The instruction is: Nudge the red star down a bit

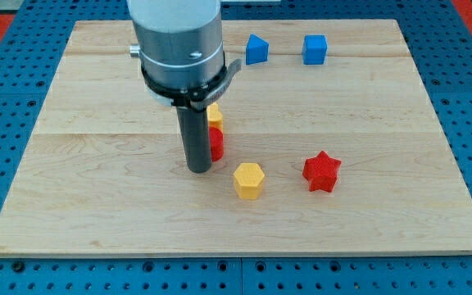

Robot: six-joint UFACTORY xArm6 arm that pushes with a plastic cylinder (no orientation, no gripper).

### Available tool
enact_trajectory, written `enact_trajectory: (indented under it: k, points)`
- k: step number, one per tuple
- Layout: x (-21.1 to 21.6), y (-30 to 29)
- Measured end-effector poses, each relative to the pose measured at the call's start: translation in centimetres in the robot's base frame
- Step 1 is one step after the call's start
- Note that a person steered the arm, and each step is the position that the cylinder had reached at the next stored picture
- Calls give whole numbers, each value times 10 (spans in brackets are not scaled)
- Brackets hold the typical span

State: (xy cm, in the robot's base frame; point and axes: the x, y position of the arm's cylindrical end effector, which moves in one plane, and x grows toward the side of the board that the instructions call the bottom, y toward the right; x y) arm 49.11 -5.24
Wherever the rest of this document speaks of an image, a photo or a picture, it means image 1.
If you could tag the blue triangle block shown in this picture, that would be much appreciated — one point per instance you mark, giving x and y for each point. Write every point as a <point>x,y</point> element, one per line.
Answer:
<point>257,50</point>

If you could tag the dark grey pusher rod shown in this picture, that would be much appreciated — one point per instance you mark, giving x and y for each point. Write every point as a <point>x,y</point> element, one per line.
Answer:
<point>195,137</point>

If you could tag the yellow hexagon block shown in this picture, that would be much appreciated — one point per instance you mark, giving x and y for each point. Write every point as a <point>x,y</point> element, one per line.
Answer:
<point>249,181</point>

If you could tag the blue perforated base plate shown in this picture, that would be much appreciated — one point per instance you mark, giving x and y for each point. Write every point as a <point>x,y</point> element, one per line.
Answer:
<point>441,45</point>

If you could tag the blue cube block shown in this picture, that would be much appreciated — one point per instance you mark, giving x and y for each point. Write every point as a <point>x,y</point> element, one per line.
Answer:
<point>314,49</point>

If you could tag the wooden board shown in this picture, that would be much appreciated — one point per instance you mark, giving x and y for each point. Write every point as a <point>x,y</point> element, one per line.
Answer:
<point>104,175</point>

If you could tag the red star block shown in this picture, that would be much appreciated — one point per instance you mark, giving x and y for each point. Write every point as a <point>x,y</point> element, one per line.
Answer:
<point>321,172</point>

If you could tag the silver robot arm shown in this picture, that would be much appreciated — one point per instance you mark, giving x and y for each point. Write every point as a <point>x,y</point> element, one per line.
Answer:
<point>181,49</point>

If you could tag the yellow block behind rod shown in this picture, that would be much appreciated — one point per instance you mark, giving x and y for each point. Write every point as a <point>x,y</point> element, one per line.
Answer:
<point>215,117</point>

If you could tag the red cylinder block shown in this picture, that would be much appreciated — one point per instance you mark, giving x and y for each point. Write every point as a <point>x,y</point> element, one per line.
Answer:
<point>216,143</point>

